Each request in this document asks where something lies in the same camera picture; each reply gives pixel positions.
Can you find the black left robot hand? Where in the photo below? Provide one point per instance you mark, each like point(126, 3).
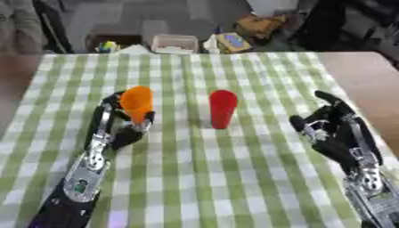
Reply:
point(120, 136)

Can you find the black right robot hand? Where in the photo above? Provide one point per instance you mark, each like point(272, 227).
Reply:
point(337, 142)

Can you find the orange plastic cup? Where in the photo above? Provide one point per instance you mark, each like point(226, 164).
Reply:
point(137, 104)

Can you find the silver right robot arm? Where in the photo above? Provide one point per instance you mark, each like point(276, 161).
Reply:
point(375, 196)

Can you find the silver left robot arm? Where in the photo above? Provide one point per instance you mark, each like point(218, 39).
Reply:
point(78, 184)

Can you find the red plastic cup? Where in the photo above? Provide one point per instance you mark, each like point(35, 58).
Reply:
point(223, 108)

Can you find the dark brown box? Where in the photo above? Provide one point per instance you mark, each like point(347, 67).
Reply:
point(112, 41)

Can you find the clear plastic storage bin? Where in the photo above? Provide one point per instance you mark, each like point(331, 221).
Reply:
point(174, 44)

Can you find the black chair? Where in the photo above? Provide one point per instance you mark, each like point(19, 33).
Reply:
point(324, 23)

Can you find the brown cardboard box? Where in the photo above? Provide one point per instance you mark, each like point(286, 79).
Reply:
point(259, 25)

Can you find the yellow and blue bag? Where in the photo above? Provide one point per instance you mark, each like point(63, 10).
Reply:
point(231, 42)

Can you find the person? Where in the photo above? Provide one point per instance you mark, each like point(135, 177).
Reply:
point(19, 26)

